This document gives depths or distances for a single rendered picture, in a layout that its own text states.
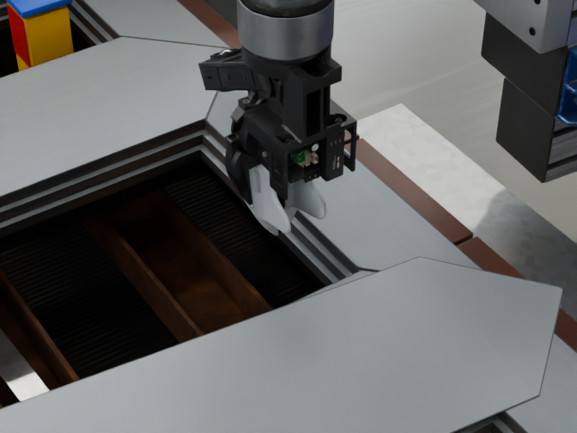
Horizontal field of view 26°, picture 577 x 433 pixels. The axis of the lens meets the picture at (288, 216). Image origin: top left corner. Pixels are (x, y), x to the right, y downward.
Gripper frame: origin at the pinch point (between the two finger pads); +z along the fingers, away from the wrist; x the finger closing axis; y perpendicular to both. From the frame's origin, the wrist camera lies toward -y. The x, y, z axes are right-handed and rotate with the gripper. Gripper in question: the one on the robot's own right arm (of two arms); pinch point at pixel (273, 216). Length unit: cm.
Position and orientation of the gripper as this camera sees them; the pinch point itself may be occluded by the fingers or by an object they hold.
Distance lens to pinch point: 112.7
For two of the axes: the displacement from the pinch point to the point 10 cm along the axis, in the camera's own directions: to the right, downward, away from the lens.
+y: 5.5, 5.5, -6.3
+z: 0.0, 7.5, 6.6
